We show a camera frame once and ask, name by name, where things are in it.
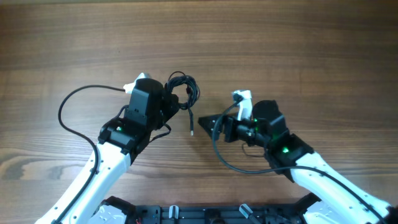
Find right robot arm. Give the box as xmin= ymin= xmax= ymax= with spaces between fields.
xmin=198 ymin=100 xmax=397 ymax=223

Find black USB cable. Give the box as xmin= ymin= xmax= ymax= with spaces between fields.
xmin=164 ymin=70 xmax=201 ymax=136

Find left black camera cable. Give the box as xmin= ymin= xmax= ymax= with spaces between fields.
xmin=51 ymin=84 xmax=127 ymax=224

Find black camera cable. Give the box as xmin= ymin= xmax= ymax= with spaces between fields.
xmin=51 ymin=84 xmax=127 ymax=224
xmin=211 ymin=96 xmax=388 ymax=224

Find right black camera cable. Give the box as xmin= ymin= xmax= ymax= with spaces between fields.
xmin=211 ymin=96 xmax=388 ymax=224

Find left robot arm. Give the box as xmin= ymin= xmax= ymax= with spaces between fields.
xmin=37 ymin=73 xmax=180 ymax=224

